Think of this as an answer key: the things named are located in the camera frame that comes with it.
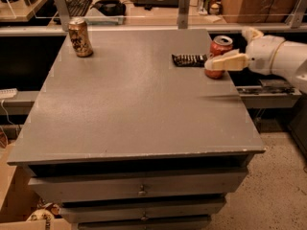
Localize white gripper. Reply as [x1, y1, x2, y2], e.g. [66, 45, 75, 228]
[204, 27, 285, 75]

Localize red coke can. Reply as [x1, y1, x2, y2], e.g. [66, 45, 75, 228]
[204, 35, 233, 80]

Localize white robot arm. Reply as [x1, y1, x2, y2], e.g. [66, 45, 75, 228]
[204, 27, 307, 93]

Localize rxbar chocolate wrapper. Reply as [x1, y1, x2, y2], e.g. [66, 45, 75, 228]
[172, 55, 207, 68]

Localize gold drink can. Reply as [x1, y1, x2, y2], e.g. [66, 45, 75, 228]
[68, 17, 93, 58]

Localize brown cardboard box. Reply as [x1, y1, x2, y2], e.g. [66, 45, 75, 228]
[222, 0, 297, 23]

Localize small round jar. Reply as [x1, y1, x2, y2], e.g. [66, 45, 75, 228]
[209, 3, 220, 15]

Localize black headset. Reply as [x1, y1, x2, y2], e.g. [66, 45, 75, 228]
[92, 0, 126, 16]

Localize grey drawer cabinet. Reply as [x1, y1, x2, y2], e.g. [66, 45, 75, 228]
[7, 28, 266, 230]

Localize black keyboard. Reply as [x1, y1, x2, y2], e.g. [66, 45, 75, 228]
[53, 0, 93, 25]

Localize middle drawer with knob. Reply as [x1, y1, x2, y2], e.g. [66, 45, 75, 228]
[59, 195, 225, 223]

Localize drawer with knob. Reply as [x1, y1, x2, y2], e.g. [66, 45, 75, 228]
[29, 168, 248, 203]
[59, 195, 225, 223]

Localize bottom drawer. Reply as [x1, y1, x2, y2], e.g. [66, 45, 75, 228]
[78, 215, 211, 230]

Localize white power strip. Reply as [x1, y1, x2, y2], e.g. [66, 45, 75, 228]
[0, 88, 17, 100]

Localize top drawer with knob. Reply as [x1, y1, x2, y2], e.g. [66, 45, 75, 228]
[29, 168, 248, 203]

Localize right metal bracket post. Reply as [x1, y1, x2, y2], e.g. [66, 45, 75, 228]
[286, 0, 307, 29]

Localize metal bracket post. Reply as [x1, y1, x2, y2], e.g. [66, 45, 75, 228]
[54, 0, 70, 32]
[286, 0, 307, 29]
[177, 0, 190, 29]

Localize middle metal bracket post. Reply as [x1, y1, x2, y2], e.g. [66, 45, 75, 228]
[177, 0, 190, 29]

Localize left metal bracket post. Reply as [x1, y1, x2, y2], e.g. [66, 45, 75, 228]
[54, 0, 70, 32]

